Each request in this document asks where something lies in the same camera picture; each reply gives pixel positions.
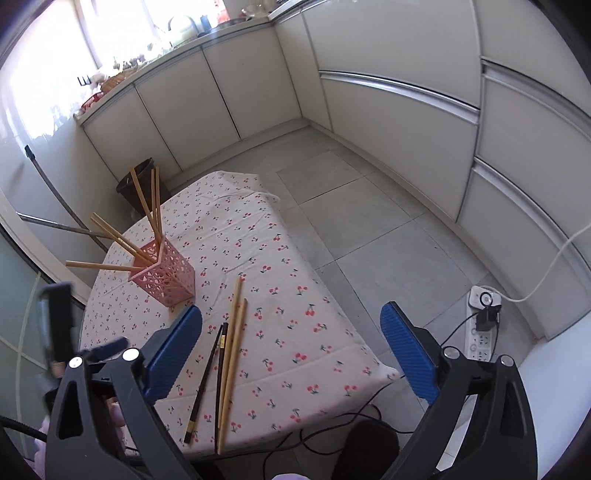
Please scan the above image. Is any white jug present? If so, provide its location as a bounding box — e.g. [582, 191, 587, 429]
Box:
[168, 16, 197, 47]

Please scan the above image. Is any black round object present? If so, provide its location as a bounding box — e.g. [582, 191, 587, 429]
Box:
[332, 418, 400, 480]

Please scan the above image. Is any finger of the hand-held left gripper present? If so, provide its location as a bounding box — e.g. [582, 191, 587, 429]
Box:
[83, 337, 129, 365]
[37, 283, 77, 370]

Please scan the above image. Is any black floor cable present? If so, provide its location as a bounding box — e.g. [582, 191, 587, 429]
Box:
[263, 383, 416, 467]

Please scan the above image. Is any cherry print tablecloth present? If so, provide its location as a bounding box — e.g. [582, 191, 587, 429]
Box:
[78, 171, 402, 462]

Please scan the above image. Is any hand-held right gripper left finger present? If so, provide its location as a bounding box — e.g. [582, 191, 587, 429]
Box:
[45, 305, 204, 480]

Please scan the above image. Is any white power cable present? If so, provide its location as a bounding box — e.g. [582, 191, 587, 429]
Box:
[501, 226, 591, 303]

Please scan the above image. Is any black chopstick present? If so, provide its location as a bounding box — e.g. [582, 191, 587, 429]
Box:
[183, 325, 225, 446]
[213, 322, 230, 454]

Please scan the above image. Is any pink perforated chopstick holder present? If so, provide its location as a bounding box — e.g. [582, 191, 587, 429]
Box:
[128, 236, 195, 309]

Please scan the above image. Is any white kitchen cabinet run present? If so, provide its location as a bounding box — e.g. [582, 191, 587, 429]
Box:
[74, 0, 591, 342]

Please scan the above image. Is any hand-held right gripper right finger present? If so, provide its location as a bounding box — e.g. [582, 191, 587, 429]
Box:
[379, 301, 539, 480]

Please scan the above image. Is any grey mop pole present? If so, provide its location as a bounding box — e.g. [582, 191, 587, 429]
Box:
[24, 144, 114, 252]
[16, 212, 116, 241]

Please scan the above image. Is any bright window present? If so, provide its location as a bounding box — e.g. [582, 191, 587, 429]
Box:
[74, 0, 232, 70]

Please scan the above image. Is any black power adapter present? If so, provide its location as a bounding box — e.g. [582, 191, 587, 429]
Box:
[475, 307, 502, 333]

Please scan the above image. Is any white power strip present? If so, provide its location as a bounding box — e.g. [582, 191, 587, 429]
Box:
[464, 285, 502, 361]

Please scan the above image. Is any black trash bin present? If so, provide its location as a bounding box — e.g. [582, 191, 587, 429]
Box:
[115, 158, 160, 215]

